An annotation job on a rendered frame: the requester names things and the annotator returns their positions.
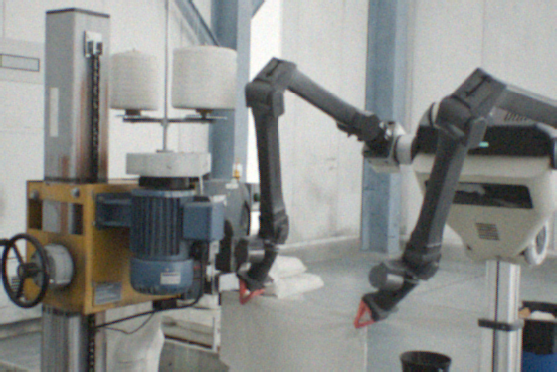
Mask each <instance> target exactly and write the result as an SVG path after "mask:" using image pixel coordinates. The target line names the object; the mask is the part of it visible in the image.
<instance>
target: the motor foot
mask: <svg viewBox="0 0 557 372"><path fill-rule="evenodd" d="M131 196H133V195H132V194H131V192H101V193H97V194H96V204H95V227H96V228H97V229H113V228H123V227H131Z"/></svg>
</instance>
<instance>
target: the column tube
mask: <svg viewBox="0 0 557 372"><path fill-rule="evenodd" d="M84 31H91V32H97V33H101V41H102V42H105V51H104V55H101V59H100V71H99V73H100V83H99V87H100V95H99V105H100V123H99V125H100V135H99V139H100V148H99V175H98V177H99V184H108V156H109V104H110V53H111V20H110V19H109V18H105V17H101V16H97V15H92V14H88V13H83V12H70V11H67V12H60V13H53V14H47V15H46V16H45V40H44V62H45V108H44V177H43V183H48V184H63V185H82V186H84V185H90V177H91V174H90V165H91V138H92V135H91V125H92V122H91V112H92V58H85V57H84ZM51 88H59V105H58V137H52V136H50V125H51ZM83 213H84V204H79V203H71V202H63V201H54V200H46V199H43V231H49V232H55V233H62V234H69V235H82V234H83ZM99 330H101V332H97V333H96V340H95V342H96V352H95V356H96V361H95V372H105V354H106V326H105V327H102V328H99ZM87 332H88V316H87V315H82V314H81V313H80V312H76V311H72V310H65V309H61V308H57V307H53V306H50V305H46V304H42V313H41V372H87V368H88V365H87V356H88V353H87V343H88V340H87Z"/></svg>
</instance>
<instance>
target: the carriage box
mask: <svg viewBox="0 0 557 372"><path fill-rule="evenodd" d="M133 188H145V187H139V186H138V179H136V178H123V177H122V178H108V184H95V185H84V186H82V185H63V184H48V183H43V179H38V180H26V203H25V232H26V233H29V234H31V235H32V236H34V237H36V238H38V239H39V242H40V243H41V244H42V245H43V246H47V245H48V244H55V245H62V246H63V247H65V248H66V249H67V250H68V251H69V252H70V256H71V259H72V261H73V274H72V278H71V280H70V283H68V284H67V285H66V286H64V287H62V288H53V289H47V292H46V296H45V298H44V299H43V301H42V302H41V303H40V304H46V305H50V306H53V307H57V308H61V309H65V310H72V311H76V312H80V313H81V314H82V315H88V314H91V313H94V312H100V311H104V310H108V309H117V308H122V307H126V306H131V305H136V304H140V303H145V302H149V301H157V300H161V299H167V298H171V297H175V296H180V293H179V294H175V295H148V294H139V293H137V292H136V291H135V290H134V289H133V288H132V287H131V285H130V265H129V264H128V263H129V262H130V257H132V256H135V252H133V251H131V250H130V232H131V227H123V228H113V229H97V228H96V227H95V204H96V194H97V193H101V192H131V189H133ZM43 199H46V200H54V201H63V202H71V203H79V204H84V213H83V234H82V235H69V234H62V233H55V232H49V231H43ZM35 250H36V248H35V247H34V246H33V244H31V243H30V242H29V241H27V240H25V262H29V261H30V256H31V255H32V253H33V252H34V251H35ZM116 282H122V300H120V301H115V302H107V303H102V304H98V305H95V287H96V286H101V285H106V284H111V283H116ZM39 290H40V289H39V288H38V287H37V286H36V285H35V284H34V283H33V282H32V279H26V281H25V284H24V301H26V302H29V301H32V300H33V299H34V298H35V297H36V296H38V292H39Z"/></svg>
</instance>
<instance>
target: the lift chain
mask: <svg viewBox="0 0 557 372"><path fill-rule="evenodd" d="M99 57H100V54H99V53H97V52H95V54H92V112H91V122H92V125H91V135H92V138H91V165H90V174H91V177H90V185H95V184H99V177H98V175H99V148H100V139H99V135H100V125H99V123H100V105H99V95H100V87H99V83H100V73H99V71H100V59H99ZM95 64H96V65H95ZM95 77H96V79H95ZM95 90H96V92H95ZM94 117H95V118H94ZM94 130H95V131H94ZM94 142H95V144H94ZM93 169H94V170H93ZM93 182H94V183H93ZM95 326H96V312H94V313H91V314H88V332H87V340H88V343H87V353H88V356H87V365H88V368H87V372H95V361H96V356H95V352H96V342H95V340H96V332H93V327H95Z"/></svg>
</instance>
